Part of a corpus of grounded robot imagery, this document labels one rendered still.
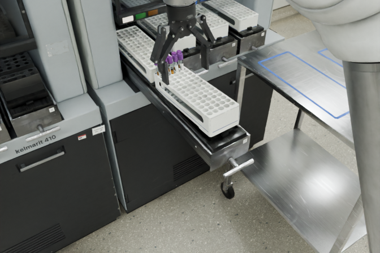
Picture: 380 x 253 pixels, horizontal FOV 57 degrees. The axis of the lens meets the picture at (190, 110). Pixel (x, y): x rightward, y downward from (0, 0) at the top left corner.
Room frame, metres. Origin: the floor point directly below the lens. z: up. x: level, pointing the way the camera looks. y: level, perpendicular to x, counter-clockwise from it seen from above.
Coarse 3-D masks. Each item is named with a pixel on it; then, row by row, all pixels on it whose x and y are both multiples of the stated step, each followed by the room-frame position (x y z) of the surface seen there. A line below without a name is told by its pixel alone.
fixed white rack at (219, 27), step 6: (198, 6) 1.38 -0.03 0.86; (198, 12) 1.32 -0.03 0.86; (204, 12) 1.32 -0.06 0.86; (210, 12) 1.32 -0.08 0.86; (210, 18) 1.28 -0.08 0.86; (216, 18) 1.27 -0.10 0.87; (198, 24) 1.22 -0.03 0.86; (210, 24) 1.23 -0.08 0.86; (216, 24) 1.22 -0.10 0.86; (222, 24) 1.22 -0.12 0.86; (198, 30) 1.28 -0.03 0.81; (216, 30) 1.19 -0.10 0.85; (222, 30) 1.21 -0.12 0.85; (204, 36) 1.19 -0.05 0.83; (216, 36) 1.19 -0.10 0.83; (222, 36) 1.21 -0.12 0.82
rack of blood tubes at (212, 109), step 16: (160, 80) 0.86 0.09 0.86; (176, 80) 0.84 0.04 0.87; (192, 80) 0.85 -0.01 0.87; (176, 96) 0.81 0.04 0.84; (192, 96) 0.76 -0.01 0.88; (208, 96) 0.75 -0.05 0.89; (224, 96) 0.75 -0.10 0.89; (192, 112) 0.75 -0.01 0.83; (208, 112) 0.68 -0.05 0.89; (224, 112) 0.68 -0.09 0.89; (208, 128) 0.65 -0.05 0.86; (224, 128) 0.67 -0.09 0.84
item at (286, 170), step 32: (256, 64) 1.01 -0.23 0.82; (288, 64) 1.01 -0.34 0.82; (320, 64) 1.02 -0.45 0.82; (288, 96) 0.84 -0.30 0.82; (320, 96) 0.84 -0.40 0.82; (256, 160) 1.05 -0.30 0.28; (288, 160) 1.05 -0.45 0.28; (320, 160) 1.05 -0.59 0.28; (224, 192) 1.06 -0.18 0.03; (288, 192) 0.88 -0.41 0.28; (320, 192) 0.88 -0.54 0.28; (352, 192) 0.88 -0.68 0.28; (320, 224) 0.73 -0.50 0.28; (352, 224) 0.56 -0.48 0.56
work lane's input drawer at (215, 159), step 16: (128, 64) 1.03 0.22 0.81; (144, 80) 0.93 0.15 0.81; (160, 96) 0.85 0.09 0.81; (176, 112) 0.77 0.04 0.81; (176, 128) 0.75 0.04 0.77; (192, 128) 0.70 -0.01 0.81; (240, 128) 0.70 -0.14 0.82; (192, 144) 0.68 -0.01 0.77; (208, 144) 0.64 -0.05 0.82; (224, 144) 0.64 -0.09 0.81; (240, 144) 0.66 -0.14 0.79; (208, 160) 0.62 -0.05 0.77; (224, 160) 0.64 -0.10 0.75; (224, 176) 0.58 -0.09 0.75
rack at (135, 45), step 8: (120, 32) 1.17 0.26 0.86; (128, 32) 1.16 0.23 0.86; (136, 32) 1.15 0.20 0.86; (120, 40) 1.10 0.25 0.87; (128, 40) 1.10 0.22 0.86; (136, 40) 1.10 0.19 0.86; (144, 40) 1.10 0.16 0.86; (152, 40) 1.10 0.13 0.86; (120, 48) 1.10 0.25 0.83; (128, 48) 1.04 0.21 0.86; (136, 48) 1.06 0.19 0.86; (144, 48) 1.05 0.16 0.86; (152, 48) 1.05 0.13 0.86; (128, 56) 1.05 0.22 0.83; (136, 56) 0.99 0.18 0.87; (144, 56) 0.99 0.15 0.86; (136, 64) 1.00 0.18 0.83; (144, 64) 0.94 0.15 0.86; (152, 64) 0.94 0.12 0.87; (144, 72) 0.95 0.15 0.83; (152, 72) 0.91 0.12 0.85; (152, 80) 0.91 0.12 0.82
